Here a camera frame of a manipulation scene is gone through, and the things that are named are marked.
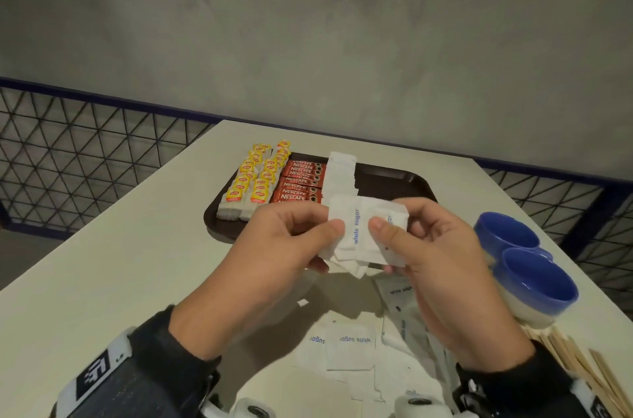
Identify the person's right hand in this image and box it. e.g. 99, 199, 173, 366
368, 197, 537, 374

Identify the person's left hand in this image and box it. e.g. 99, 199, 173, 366
167, 200, 346, 362

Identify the row of red Nescafe sachets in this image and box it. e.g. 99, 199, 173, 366
269, 159, 328, 206

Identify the pile of white sugar sachets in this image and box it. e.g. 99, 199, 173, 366
291, 269, 461, 418

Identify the brown plastic tray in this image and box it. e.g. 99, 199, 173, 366
203, 153, 438, 243

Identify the row of white sugar packets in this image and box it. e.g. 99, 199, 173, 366
324, 151, 359, 208

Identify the pile of wooden stirrers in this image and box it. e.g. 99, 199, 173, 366
522, 326, 633, 418

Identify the blue and white bowl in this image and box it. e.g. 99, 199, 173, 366
473, 211, 554, 265
492, 247, 580, 330

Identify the black right wrist strap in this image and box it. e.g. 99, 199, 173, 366
454, 341, 614, 418

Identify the black wrist strap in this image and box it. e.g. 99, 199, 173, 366
454, 341, 614, 418
54, 306, 224, 418

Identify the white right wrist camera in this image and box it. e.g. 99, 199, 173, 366
393, 395, 475, 418

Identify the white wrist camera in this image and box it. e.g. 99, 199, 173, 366
393, 395, 475, 418
202, 395, 278, 418

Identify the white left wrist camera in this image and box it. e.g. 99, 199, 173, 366
202, 395, 278, 418

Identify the black left wrist strap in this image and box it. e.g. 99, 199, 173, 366
54, 306, 224, 418

